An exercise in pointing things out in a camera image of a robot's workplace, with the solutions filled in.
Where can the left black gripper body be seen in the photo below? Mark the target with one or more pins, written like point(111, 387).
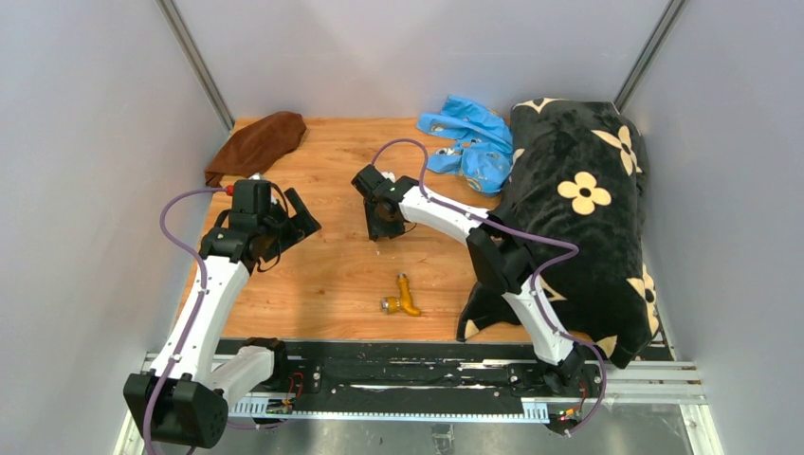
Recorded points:
point(277, 226)

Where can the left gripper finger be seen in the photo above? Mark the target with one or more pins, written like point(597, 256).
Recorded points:
point(291, 237)
point(302, 220)

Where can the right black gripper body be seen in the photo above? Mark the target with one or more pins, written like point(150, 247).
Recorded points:
point(378, 227)

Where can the yellow brass water faucet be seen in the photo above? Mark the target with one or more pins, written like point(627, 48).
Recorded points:
point(403, 303)

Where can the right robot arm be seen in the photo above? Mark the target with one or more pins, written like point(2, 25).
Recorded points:
point(503, 258)

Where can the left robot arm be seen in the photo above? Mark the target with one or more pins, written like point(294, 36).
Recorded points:
point(181, 399)

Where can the brown cloth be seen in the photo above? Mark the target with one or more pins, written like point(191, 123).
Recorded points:
point(257, 147)

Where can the blue plastic bag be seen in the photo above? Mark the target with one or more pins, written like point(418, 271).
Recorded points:
point(482, 144)

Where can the black floral blanket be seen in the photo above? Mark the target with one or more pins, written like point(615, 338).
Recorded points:
point(579, 177)

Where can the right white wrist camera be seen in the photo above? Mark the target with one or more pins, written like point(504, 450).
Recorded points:
point(386, 176)

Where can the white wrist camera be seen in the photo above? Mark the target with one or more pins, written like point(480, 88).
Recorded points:
point(261, 191)
point(386, 176)

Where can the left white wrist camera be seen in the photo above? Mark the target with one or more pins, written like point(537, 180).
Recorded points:
point(261, 191)

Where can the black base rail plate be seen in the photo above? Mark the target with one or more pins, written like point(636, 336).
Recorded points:
point(322, 349)

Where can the aluminium frame rail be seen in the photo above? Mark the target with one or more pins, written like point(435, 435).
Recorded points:
point(455, 390)

